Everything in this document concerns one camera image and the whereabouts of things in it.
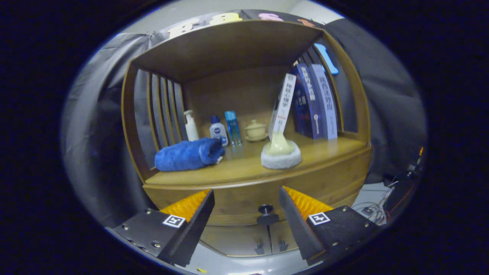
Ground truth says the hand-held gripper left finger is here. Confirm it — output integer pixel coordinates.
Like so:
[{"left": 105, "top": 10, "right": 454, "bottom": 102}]
[{"left": 105, "top": 188, "right": 215, "bottom": 268}]

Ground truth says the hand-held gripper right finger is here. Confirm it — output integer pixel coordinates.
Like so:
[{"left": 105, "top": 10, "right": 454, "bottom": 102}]
[{"left": 279, "top": 186, "right": 382, "bottom": 266}]

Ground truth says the wooden drawer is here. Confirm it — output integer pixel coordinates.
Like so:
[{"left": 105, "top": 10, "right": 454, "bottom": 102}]
[{"left": 143, "top": 147, "right": 373, "bottom": 226}]

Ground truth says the pale green handled sponge brush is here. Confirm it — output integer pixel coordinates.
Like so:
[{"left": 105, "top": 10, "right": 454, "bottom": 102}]
[{"left": 261, "top": 132, "right": 302, "bottom": 170}]

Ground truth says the wooden cabinet door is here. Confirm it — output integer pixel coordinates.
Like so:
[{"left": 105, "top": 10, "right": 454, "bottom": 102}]
[
  {"left": 199, "top": 225, "right": 272, "bottom": 257},
  {"left": 269, "top": 220, "right": 306, "bottom": 252}
]

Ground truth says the wooden countertop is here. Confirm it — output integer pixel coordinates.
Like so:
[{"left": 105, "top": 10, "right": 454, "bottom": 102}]
[{"left": 144, "top": 132, "right": 372, "bottom": 188}]

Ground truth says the wooden cabinet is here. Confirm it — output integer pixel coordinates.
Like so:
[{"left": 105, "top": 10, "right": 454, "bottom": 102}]
[{"left": 121, "top": 19, "right": 373, "bottom": 258}]

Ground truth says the blue towel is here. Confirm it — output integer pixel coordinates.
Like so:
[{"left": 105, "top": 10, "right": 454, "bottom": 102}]
[{"left": 154, "top": 137, "right": 226, "bottom": 172}]

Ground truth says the white pump bottle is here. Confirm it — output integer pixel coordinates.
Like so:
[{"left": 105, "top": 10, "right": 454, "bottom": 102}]
[{"left": 183, "top": 110, "right": 199, "bottom": 142}]

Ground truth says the white bottle with blue cap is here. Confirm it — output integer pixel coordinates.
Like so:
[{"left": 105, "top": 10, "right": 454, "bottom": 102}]
[{"left": 209, "top": 115, "right": 229, "bottom": 147}]

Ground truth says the cream lidded teacup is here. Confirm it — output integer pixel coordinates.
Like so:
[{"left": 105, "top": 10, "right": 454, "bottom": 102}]
[{"left": 244, "top": 119, "right": 268, "bottom": 142}]

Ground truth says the clear blue bottle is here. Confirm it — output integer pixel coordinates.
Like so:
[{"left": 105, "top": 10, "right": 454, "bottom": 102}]
[{"left": 224, "top": 111, "right": 242, "bottom": 147}]

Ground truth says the white book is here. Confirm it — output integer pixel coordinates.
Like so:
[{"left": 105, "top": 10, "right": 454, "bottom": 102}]
[{"left": 268, "top": 73, "right": 297, "bottom": 141}]

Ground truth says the dark blue book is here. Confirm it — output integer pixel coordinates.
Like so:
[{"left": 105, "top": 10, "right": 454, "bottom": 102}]
[{"left": 291, "top": 63, "right": 324, "bottom": 140}]

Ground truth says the light blue book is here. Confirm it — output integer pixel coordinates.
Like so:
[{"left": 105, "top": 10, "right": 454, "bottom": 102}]
[{"left": 308, "top": 63, "right": 338, "bottom": 140}]

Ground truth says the black backdrop cloth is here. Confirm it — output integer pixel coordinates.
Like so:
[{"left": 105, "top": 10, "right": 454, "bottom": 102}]
[{"left": 61, "top": 10, "right": 427, "bottom": 230}]

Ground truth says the bundle of floor cables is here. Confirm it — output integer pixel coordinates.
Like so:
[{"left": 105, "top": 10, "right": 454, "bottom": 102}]
[{"left": 351, "top": 183, "right": 398, "bottom": 226}]

